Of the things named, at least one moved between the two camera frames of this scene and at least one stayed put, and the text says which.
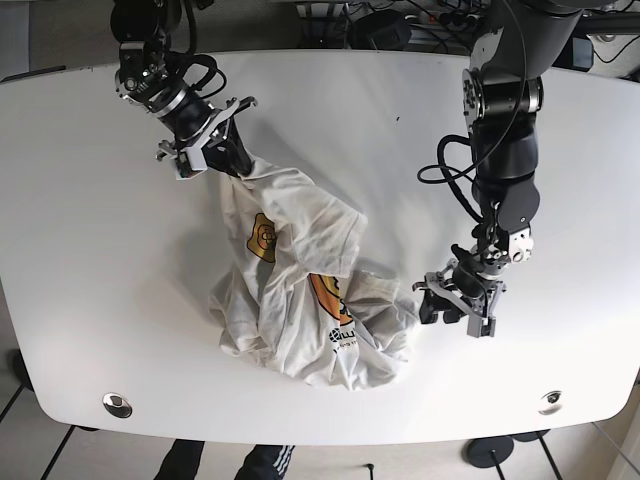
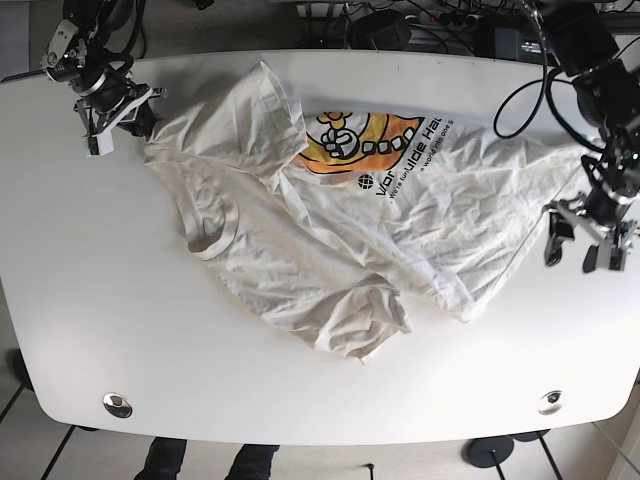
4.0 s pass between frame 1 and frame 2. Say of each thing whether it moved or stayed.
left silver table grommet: stayed
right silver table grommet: stayed
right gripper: moved
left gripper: moved
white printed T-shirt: moved
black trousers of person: moved
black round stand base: stayed
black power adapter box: stayed
